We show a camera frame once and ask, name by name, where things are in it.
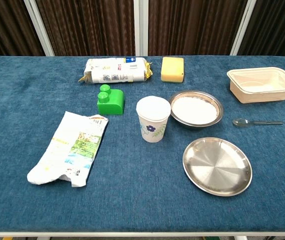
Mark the dark brown pleated curtain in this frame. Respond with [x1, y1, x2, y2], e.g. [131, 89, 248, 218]
[148, 0, 249, 57]
[237, 0, 285, 57]
[36, 0, 136, 57]
[0, 0, 46, 60]

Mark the white sealed snack package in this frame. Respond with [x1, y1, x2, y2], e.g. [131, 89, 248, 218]
[77, 57, 155, 84]

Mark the stainless steel plate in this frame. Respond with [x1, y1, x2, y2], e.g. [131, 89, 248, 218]
[182, 136, 254, 197]

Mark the blue tablecloth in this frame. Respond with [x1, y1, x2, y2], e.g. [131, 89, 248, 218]
[0, 55, 285, 233]

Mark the yellow sponge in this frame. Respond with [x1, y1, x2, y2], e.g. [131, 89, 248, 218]
[160, 56, 185, 83]

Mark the white partition frame post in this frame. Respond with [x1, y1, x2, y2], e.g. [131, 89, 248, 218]
[133, 0, 150, 56]
[23, 0, 56, 57]
[229, 0, 257, 56]

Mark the crumpled white green bag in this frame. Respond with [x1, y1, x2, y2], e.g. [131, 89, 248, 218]
[26, 110, 110, 188]

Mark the stainless steel bowl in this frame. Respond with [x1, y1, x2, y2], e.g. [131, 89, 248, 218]
[169, 90, 224, 131]

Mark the beige takeaway food container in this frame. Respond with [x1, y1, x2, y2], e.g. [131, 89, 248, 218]
[226, 66, 285, 104]

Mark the flower print paper cup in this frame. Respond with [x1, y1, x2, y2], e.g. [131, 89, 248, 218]
[135, 95, 172, 144]

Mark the clear plastic spoon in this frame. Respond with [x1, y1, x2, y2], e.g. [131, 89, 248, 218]
[232, 118, 284, 129]

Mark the green plastic block toy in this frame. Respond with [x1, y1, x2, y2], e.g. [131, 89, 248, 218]
[96, 84, 125, 116]

